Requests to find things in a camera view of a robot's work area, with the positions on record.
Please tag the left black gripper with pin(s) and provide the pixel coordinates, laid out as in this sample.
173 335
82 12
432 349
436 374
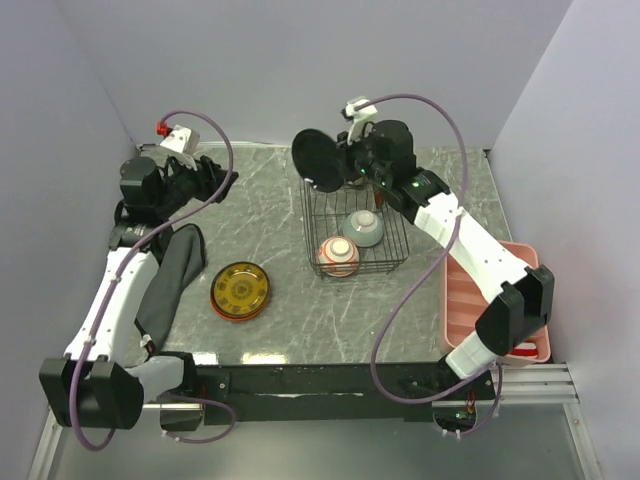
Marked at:
207 174

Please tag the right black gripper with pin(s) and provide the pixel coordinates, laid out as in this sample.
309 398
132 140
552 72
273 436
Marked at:
365 139

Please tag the red floral lacquer plate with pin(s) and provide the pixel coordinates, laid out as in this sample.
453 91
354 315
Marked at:
317 160

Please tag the celadon green bowl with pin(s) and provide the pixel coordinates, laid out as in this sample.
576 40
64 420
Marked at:
364 228

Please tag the black wire dish rack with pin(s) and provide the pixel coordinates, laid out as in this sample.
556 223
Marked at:
323 214

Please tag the orange white patterned bowl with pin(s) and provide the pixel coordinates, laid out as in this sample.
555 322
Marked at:
338 256

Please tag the yellow patterned plate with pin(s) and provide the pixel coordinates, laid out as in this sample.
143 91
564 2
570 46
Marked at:
240 287

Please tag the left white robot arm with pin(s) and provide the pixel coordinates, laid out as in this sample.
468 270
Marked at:
116 364

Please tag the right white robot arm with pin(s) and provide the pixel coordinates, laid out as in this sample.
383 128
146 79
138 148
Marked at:
427 202

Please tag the dark grey cloth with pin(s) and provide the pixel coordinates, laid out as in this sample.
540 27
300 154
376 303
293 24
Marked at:
185 258

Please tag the orange plastic plate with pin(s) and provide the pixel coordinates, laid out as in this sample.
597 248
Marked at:
239 318

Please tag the pink divided plastic tray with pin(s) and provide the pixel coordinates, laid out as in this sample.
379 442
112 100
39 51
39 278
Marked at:
460 310

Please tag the red white striped cloth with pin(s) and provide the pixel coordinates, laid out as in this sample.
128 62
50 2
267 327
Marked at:
527 349

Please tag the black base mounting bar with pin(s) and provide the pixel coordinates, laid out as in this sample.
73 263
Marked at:
259 393

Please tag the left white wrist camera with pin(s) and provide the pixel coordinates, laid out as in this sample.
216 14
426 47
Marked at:
179 142

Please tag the aluminium rail frame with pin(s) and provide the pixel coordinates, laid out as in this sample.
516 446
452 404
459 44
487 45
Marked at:
538 432

